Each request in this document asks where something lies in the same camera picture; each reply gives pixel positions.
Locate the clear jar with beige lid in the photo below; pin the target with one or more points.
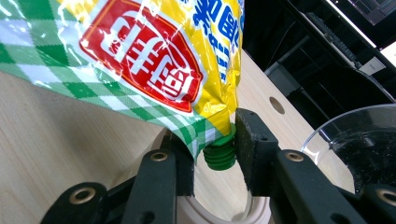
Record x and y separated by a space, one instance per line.
218 215

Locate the yellow pouch with green spout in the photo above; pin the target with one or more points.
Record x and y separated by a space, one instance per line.
140 56

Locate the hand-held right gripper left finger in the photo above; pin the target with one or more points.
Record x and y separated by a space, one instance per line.
155 186

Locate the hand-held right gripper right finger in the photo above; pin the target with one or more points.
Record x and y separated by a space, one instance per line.
292 186

